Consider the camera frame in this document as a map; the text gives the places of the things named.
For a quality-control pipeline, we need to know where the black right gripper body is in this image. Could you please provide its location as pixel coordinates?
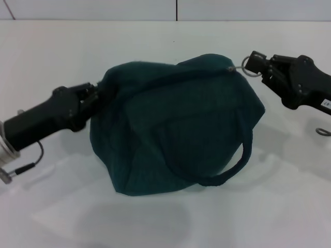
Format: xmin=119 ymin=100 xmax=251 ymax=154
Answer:
xmin=280 ymin=54 xmax=331 ymax=114

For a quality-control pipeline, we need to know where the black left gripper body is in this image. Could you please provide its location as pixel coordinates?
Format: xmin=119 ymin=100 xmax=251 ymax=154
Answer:
xmin=4 ymin=86 xmax=86 ymax=152

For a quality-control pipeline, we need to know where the dark teal insulated lunch bag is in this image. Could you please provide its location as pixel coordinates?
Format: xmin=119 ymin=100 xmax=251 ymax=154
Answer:
xmin=89 ymin=51 xmax=266 ymax=198

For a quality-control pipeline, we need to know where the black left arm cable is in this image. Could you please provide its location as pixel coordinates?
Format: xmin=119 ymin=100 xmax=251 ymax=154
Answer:
xmin=14 ymin=141 xmax=44 ymax=176

